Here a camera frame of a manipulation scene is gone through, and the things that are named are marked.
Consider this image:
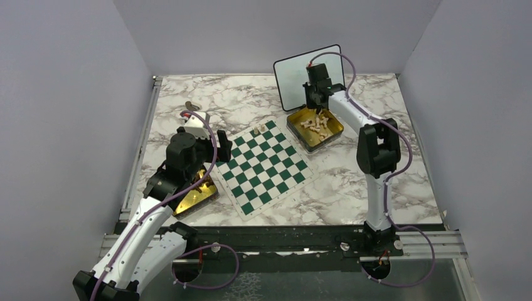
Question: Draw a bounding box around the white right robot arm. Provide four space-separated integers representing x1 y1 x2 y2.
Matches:
303 63 401 255

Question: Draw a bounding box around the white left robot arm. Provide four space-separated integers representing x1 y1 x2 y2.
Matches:
73 127 232 300

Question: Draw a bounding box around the gold tin with white pieces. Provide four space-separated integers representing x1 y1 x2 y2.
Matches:
286 107 344 154

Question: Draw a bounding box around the gold tin with dark pieces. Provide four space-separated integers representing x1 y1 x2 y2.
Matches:
173 176 220 219

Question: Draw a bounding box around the green white chess mat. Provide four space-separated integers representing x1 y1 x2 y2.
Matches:
212 119 318 221

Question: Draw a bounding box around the small whiteboard with stand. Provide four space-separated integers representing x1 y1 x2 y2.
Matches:
273 44 345 112

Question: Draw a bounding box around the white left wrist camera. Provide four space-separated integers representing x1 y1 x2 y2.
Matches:
184 113 210 140

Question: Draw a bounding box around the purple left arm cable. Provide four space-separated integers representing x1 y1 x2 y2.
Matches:
89 110 241 301

